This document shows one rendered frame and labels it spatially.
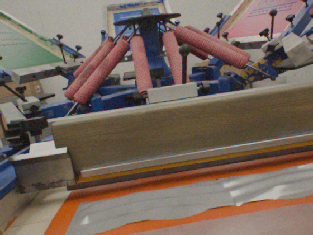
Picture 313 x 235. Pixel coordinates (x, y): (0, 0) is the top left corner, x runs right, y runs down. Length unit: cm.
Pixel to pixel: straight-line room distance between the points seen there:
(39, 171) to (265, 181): 28
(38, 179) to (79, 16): 425
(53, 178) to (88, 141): 6
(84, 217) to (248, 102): 25
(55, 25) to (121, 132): 432
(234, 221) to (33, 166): 25
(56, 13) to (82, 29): 45
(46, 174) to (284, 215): 28
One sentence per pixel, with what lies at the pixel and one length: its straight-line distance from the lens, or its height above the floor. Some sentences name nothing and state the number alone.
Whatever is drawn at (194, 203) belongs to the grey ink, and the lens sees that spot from 29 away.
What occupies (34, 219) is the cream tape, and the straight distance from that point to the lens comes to 35.
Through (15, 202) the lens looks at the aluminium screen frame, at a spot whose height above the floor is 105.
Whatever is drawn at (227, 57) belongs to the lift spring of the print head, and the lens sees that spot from 98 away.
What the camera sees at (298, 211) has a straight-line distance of 28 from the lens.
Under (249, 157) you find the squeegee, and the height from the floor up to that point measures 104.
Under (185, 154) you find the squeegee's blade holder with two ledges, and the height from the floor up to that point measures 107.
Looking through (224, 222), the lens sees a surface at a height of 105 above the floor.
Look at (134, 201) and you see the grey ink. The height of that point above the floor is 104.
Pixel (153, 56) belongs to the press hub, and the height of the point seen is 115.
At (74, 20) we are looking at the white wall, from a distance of 455.
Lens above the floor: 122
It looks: 19 degrees down
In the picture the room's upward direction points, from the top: 8 degrees counter-clockwise
